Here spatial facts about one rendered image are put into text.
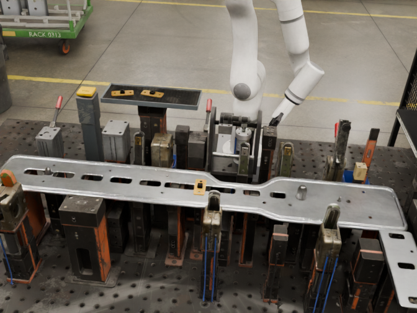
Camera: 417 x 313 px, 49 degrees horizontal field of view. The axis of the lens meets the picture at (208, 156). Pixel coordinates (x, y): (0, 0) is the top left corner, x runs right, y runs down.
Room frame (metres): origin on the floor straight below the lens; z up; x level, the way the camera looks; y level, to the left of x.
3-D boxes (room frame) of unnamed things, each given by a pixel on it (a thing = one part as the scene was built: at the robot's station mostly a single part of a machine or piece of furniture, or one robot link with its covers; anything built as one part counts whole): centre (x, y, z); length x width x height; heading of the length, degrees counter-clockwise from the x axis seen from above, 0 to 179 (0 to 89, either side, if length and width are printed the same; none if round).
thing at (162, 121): (1.58, 0.22, 0.92); 0.10 x 0.08 x 0.45; 85
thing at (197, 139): (1.42, 0.04, 0.89); 0.13 x 0.11 x 0.38; 175
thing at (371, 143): (1.33, -0.55, 0.95); 0.03 x 0.01 x 0.50; 85
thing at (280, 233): (1.03, -0.23, 0.84); 0.11 x 0.08 x 0.29; 175
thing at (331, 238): (0.98, -0.36, 0.87); 0.12 x 0.09 x 0.35; 175
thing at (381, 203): (1.22, 0.05, 1.00); 1.38 x 0.22 x 0.02; 85
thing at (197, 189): (1.22, 0.02, 1.01); 0.08 x 0.04 x 0.01; 176
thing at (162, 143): (1.39, 0.17, 0.89); 0.13 x 0.11 x 0.38; 175
